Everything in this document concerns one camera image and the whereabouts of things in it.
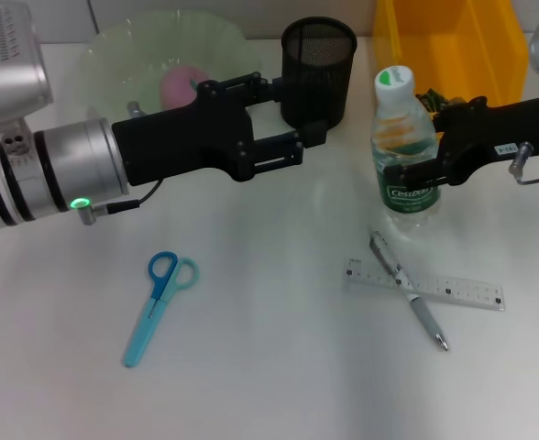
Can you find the clear green-label water bottle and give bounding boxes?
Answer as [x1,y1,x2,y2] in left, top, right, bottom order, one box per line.
[369,63,445,231]

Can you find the clear plastic ruler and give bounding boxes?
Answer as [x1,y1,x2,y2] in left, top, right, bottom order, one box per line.
[343,257,505,313]

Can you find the yellow plastic bin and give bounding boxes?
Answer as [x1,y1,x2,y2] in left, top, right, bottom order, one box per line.
[372,0,529,111]

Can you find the green plastic wrapper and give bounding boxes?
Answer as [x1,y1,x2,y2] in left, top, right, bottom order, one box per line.
[415,89,470,114]

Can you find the blue scissors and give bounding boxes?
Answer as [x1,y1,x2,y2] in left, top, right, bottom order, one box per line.
[121,250,201,369]

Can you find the black mesh pen holder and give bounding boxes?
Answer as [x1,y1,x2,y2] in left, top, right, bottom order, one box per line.
[280,16,358,130]

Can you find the translucent green fruit bowl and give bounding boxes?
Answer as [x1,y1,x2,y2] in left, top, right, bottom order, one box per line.
[81,11,264,134]

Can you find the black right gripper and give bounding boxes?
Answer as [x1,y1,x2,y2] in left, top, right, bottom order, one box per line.
[383,94,539,188]

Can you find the pink peach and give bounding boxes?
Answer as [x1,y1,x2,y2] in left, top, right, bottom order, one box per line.
[159,66,209,111]

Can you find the right gripper cable with plug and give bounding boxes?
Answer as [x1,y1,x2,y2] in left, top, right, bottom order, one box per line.
[507,140,539,187]

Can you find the silver ballpoint pen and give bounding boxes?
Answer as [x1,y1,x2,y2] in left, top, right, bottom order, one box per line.
[368,226,451,353]

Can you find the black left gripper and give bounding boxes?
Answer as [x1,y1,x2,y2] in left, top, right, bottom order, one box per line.
[111,71,330,188]

